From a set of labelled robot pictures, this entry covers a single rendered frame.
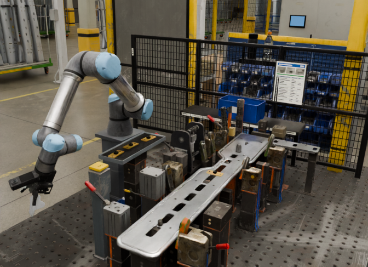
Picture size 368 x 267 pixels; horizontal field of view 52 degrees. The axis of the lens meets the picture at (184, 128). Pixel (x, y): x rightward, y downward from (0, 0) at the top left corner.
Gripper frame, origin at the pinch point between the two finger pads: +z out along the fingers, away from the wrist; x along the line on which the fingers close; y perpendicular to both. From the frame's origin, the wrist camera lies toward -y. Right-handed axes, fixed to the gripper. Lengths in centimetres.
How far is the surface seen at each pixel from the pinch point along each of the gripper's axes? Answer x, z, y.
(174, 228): -48, -29, 36
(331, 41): 71, -119, 276
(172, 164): -13, -33, 58
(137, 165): -4, -25, 46
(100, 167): -10.1, -28.7, 20.7
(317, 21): 333, -146, 660
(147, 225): -41, -25, 29
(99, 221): -18.6, -4.8, 26.6
